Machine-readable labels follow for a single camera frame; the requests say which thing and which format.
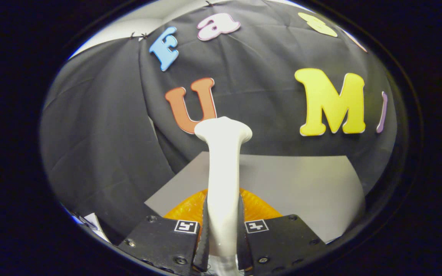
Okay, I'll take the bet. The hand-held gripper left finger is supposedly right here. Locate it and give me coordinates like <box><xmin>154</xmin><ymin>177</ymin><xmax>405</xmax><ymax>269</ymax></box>
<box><xmin>117</xmin><ymin>188</ymin><xmax>210</xmax><ymax>276</ymax></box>

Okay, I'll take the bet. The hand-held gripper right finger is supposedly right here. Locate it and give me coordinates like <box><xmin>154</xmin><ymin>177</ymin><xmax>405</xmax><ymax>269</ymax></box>
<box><xmin>238</xmin><ymin>188</ymin><xmax>327</xmax><ymax>276</ymax></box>

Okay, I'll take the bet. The white garment steamer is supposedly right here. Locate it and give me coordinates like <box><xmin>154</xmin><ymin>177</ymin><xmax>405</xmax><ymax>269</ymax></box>
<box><xmin>194</xmin><ymin>116</ymin><xmax>253</xmax><ymax>276</ymax></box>

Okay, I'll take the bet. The grey cabinet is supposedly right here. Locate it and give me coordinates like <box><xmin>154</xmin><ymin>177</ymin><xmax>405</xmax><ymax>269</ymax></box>
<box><xmin>144</xmin><ymin>151</ymin><xmax>366</xmax><ymax>244</ymax></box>

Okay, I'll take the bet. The white blue-edged board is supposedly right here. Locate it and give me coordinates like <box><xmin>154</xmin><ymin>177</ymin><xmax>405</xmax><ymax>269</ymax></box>
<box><xmin>69</xmin><ymin>212</ymin><xmax>111</xmax><ymax>243</ymax></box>

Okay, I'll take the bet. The black backdrop cloth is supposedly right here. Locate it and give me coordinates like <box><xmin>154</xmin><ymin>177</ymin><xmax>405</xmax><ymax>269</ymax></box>
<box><xmin>40</xmin><ymin>0</ymin><xmax>398</xmax><ymax>246</ymax></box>

